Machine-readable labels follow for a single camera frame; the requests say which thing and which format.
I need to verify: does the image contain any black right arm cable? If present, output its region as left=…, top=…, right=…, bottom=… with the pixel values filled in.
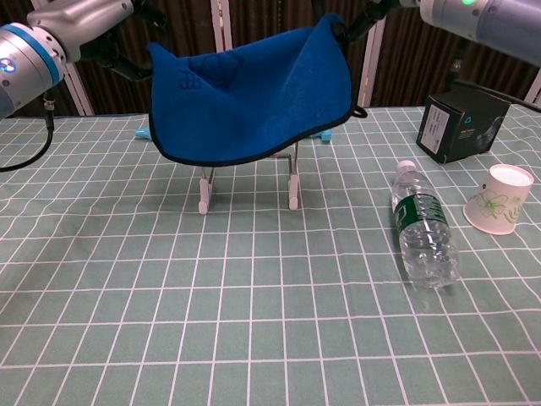
left=447, top=46, right=541, bottom=113

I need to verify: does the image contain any green checkered tablecloth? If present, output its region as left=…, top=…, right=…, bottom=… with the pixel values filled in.
left=0, top=105, right=541, bottom=406

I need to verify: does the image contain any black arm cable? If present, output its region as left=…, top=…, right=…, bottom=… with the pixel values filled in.
left=0, top=96, right=57, bottom=173
left=447, top=46, right=541, bottom=113

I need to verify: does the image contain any white partition frame post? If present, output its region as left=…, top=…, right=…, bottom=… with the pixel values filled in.
left=358, top=16, right=388, bottom=107
left=63, top=63, right=95, bottom=116
left=210, top=0, right=234, bottom=54

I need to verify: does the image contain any white floral paper cup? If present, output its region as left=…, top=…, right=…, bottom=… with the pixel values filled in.
left=463, top=163, right=533, bottom=236

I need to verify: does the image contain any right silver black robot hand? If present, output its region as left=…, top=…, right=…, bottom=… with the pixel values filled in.
left=336, top=0, right=424, bottom=43

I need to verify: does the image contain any metal wire rack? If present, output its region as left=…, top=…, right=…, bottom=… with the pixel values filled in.
left=197, top=141, right=302, bottom=215

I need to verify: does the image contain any blue cloth towel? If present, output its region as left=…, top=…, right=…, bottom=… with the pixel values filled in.
left=146, top=12, right=367, bottom=167

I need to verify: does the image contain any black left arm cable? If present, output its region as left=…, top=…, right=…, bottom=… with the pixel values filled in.
left=0, top=96, right=57, bottom=173

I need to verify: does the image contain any clear water bottle green label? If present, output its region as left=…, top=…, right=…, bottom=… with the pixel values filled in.
left=391, top=159, right=462, bottom=291

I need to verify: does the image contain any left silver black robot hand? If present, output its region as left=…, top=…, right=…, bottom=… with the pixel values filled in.
left=27, top=0, right=168, bottom=81

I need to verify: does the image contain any black cardboard box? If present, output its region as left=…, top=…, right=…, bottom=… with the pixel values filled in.
left=416, top=82, right=511, bottom=165

